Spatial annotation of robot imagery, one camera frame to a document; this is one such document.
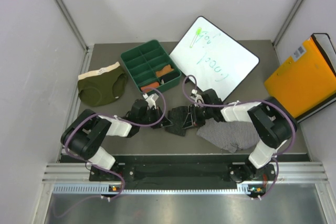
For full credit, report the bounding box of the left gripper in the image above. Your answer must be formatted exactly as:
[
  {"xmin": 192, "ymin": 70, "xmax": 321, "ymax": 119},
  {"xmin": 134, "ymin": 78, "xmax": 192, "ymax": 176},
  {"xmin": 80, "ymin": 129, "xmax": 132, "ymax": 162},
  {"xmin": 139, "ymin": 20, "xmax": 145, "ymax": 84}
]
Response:
[{"xmin": 139, "ymin": 106, "xmax": 172, "ymax": 129}]

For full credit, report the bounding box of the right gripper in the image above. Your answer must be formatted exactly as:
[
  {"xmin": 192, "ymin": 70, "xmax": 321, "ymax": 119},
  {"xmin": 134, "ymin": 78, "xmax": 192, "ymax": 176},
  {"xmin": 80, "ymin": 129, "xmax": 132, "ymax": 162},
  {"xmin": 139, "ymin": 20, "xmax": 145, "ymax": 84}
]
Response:
[{"xmin": 183, "ymin": 104, "xmax": 213, "ymax": 130}]

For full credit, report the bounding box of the black dotted underwear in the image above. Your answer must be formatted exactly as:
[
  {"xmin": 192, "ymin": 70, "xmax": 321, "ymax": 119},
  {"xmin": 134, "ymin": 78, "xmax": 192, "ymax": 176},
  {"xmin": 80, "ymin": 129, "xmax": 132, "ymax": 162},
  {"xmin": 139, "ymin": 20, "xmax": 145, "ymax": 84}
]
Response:
[{"xmin": 165, "ymin": 106, "xmax": 188, "ymax": 137}]

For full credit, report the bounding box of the green compartment tray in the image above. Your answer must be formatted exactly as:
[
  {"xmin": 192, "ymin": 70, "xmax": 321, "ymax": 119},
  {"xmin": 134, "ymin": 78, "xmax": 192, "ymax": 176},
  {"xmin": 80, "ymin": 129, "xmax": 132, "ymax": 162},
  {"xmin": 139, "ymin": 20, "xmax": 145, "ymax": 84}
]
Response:
[{"xmin": 121, "ymin": 39, "xmax": 182, "ymax": 93}]

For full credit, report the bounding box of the olive green underwear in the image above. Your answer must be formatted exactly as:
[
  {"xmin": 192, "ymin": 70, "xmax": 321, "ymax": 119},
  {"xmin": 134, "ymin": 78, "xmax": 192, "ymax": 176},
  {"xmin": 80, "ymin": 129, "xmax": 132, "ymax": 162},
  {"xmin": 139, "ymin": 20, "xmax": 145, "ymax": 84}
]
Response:
[{"xmin": 77, "ymin": 61, "xmax": 127, "ymax": 107}]

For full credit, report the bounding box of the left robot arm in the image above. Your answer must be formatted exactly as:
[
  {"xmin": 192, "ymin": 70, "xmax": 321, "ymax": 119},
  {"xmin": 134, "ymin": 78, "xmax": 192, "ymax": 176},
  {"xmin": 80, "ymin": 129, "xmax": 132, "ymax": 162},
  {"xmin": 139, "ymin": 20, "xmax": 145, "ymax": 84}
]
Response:
[{"xmin": 60, "ymin": 95, "xmax": 173, "ymax": 180}]

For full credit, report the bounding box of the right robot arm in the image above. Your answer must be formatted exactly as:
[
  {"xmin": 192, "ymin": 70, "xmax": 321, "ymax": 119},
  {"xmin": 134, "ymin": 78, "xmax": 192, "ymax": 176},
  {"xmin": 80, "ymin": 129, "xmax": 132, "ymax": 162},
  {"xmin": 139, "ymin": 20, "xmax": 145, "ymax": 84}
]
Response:
[{"xmin": 182, "ymin": 89, "xmax": 297, "ymax": 180}]

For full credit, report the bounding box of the grey striped underwear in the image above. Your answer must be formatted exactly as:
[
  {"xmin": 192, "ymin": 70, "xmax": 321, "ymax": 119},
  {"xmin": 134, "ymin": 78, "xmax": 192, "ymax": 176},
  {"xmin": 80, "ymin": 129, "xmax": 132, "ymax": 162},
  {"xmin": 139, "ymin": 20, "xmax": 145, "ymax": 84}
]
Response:
[{"xmin": 196, "ymin": 119, "xmax": 260, "ymax": 153}]

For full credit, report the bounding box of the orange rolled cloth front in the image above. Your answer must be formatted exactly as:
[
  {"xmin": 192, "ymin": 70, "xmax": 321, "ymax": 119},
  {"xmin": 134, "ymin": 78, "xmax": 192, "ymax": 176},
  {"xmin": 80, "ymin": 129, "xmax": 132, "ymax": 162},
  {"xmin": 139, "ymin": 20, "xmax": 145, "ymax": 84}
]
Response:
[{"xmin": 140, "ymin": 81, "xmax": 160, "ymax": 93}]

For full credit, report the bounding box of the orange rolled cloth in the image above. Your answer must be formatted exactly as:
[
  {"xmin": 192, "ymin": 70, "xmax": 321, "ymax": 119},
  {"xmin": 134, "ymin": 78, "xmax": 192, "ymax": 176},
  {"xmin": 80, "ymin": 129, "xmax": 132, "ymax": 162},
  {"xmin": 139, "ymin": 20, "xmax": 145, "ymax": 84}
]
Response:
[
  {"xmin": 155, "ymin": 65, "xmax": 174, "ymax": 78},
  {"xmin": 140, "ymin": 81, "xmax": 160, "ymax": 93}
]

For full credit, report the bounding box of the black rolled cloth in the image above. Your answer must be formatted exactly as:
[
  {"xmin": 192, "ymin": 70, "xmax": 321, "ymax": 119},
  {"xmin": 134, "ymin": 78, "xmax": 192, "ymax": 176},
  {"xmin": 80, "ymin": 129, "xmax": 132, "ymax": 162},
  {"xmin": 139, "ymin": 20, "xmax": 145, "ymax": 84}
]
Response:
[{"xmin": 160, "ymin": 71, "xmax": 180, "ymax": 84}]

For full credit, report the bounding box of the orange rolled cloth back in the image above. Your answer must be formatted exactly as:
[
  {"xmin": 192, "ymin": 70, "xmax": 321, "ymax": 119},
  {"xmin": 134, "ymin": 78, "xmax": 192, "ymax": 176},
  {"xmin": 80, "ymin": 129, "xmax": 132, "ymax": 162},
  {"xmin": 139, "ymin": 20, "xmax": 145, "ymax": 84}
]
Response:
[{"xmin": 155, "ymin": 65, "xmax": 174, "ymax": 78}]

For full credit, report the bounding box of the white whiteboard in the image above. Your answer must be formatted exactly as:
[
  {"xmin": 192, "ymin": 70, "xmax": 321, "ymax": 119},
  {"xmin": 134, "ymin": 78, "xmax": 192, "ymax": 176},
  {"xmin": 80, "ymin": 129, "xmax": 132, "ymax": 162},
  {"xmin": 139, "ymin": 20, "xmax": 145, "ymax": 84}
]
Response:
[{"xmin": 170, "ymin": 16, "xmax": 259, "ymax": 100}]

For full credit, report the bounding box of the orange clipboard folder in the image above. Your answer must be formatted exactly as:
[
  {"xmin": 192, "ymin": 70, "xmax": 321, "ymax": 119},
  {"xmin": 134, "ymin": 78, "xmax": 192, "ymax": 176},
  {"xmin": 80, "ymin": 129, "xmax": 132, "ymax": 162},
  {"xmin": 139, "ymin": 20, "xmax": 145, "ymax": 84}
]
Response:
[{"xmin": 264, "ymin": 33, "xmax": 335, "ymax": 123}]

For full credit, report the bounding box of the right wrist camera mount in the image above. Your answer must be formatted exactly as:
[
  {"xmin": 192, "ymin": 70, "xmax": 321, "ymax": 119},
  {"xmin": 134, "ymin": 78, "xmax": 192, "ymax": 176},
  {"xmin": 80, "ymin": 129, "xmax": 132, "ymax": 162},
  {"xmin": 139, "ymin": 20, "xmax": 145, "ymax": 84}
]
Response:
[{"xmin": 190, "ymin": 89, "xmax": 204, "ymax": 104}]

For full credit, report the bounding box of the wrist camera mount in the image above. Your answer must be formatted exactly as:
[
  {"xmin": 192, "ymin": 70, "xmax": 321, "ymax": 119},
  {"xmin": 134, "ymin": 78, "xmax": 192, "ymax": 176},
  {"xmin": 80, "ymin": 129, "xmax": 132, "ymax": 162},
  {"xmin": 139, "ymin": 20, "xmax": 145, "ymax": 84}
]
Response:
[
  {"xmin": 190, "ymin": 89, "xmax": 204, "ymax": 104},
  {"xmin": 143, "ymin": 93, "xmax": 159, "ymax": 109}
]

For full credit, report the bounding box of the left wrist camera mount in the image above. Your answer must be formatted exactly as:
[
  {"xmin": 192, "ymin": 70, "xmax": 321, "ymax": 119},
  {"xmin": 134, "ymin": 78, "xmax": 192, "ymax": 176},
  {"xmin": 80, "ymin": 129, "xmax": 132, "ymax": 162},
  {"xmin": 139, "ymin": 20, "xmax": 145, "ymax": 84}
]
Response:
[{"xmin": 143, "ymin": 93, "xmax": 159, "ymax": 109}]

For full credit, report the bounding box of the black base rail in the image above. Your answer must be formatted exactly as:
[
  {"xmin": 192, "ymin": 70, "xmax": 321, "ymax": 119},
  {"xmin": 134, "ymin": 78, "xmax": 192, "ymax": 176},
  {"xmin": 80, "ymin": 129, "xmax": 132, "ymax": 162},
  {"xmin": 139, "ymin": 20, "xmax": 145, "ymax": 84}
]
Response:
[{"xmin": 89, "ymin": 153, "xmax": 310, "ymax": 190}]

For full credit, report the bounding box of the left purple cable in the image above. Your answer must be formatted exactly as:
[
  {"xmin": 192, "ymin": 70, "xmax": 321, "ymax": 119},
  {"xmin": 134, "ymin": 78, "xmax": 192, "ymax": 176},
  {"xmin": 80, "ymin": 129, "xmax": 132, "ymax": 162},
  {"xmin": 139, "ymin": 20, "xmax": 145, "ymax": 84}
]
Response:
[{"xmin": 64, "ymin": 87, "xmax": 167, "ymax": 201}]

